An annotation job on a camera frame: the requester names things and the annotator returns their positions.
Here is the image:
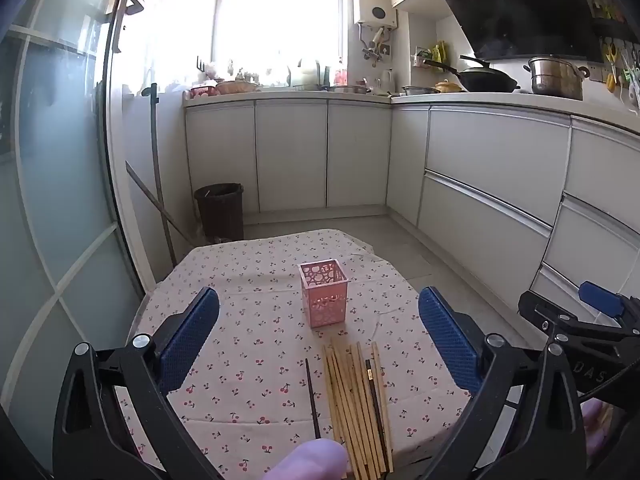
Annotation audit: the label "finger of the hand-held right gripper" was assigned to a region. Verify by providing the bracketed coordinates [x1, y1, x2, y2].
[579, 281, 640, 319]
[517, 290, 640, 346]

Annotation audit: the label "wicker basket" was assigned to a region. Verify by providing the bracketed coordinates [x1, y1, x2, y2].
[216, 80, 261, 95]

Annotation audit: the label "dark brown trash bin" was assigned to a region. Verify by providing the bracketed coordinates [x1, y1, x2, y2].
[194, 183, 245, 244]

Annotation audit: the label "white base cabinet drawers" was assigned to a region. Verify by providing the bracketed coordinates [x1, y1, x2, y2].
[390, 102, 640, 321]

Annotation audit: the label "bundle of wooden chopsticks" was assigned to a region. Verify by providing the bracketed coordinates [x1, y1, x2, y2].
[322, 341, 396, 480]

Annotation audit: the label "thin leaning stick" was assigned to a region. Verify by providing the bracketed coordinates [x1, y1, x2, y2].
[125, 161, 193, 246]

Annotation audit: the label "white base cabinet doors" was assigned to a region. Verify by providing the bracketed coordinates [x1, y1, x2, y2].
[184, 99, 393, 214]

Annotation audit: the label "kitchen window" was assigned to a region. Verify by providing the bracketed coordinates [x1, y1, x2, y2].
[212, 0, 347, 88]

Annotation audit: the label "pink perforated plastic basket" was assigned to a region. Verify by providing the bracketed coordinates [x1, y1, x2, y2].
[298, 259, 349, 329]

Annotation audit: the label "water pipe valve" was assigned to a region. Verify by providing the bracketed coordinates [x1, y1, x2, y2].
[359, 25, 390, 67]

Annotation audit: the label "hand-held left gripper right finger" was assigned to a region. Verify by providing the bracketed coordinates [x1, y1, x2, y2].
[418, 286, 587, 480]

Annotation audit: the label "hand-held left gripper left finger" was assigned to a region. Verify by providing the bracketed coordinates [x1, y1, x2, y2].
[52, 286, 226, 480]

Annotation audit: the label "person's right hand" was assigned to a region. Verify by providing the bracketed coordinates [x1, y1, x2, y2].
[582, 400, 614, 467]

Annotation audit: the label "black range hood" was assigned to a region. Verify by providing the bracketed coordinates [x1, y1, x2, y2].
[428, 0, 606, 63]

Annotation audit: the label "yellow handled scissors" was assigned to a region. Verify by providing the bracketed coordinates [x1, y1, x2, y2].
[603, 42, 619, 92]

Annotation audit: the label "black wok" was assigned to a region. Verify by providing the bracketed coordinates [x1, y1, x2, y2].
[424, 55, 521, 93]

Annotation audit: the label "stainless steel pot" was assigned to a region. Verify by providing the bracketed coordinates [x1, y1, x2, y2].
[523, 56, 591, 101]

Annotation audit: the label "white plastic jug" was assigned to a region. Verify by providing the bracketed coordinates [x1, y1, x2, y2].
[298, 57, 321, 89]

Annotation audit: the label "cherry print tablecloth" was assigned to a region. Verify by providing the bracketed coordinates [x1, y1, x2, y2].
[125, 228, 473, 480]

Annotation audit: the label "grey mop pole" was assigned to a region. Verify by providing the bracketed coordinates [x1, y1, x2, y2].
[141, 85, 178, 268]

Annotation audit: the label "person's left hand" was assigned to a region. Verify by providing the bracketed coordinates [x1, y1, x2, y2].
[263, 439, 349, 480]

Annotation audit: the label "wall shelf with bottles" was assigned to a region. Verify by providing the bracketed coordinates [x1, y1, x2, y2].
[412, 41, 452, 69]

